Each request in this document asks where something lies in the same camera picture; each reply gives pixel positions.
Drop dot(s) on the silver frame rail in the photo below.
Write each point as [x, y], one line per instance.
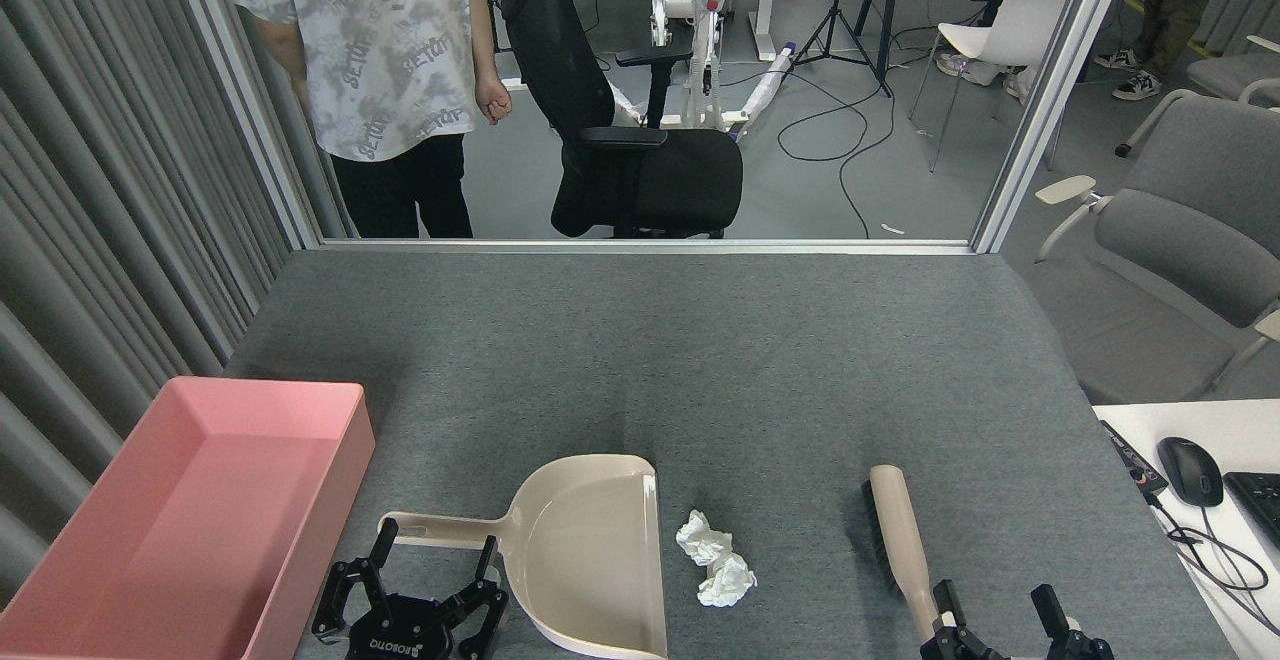
[650, 246]

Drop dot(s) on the grey pleated curtain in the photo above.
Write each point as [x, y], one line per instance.
[90, 190]

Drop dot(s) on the black keyboard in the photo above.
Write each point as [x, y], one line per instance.
[1260, 505]

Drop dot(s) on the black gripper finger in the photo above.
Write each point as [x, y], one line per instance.
[950, 620]
[1050, 612]

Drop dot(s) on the beige hand brush black bristles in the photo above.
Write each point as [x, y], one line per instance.
[897, 530]

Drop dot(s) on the beige plastic dustpan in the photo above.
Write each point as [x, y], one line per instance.
[590, 560]

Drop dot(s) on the pink plastic bin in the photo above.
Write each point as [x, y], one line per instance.
[180, 530]

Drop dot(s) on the person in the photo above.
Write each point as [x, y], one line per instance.
[965, 68]
[385, 50]
[1175, 0]

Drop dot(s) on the small black flat device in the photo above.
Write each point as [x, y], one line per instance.
[1135, 460]

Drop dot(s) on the grey padded armchair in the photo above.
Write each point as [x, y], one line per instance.
[1190, 240]
[1235, 70]

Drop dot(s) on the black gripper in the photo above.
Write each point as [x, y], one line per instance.
[400, 630]

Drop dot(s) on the white paper ball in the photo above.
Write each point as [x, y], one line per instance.
[727, 582]
[703, 538]

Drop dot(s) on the person's hand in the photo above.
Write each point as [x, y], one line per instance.
[493, 100]

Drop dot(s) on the black office chair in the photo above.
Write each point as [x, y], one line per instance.
[650, 175]

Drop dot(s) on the silver frame post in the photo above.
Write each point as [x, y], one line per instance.
[250, 100]
[1050, 90]

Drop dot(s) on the white wheeled stand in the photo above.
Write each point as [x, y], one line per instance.
[710, 0]

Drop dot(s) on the white side desk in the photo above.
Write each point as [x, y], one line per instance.
[1215, 420]

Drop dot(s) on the black computer mouse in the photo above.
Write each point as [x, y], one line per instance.
[1190, 470]

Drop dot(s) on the white plastic chair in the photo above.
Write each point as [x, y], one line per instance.
[1010, 35]

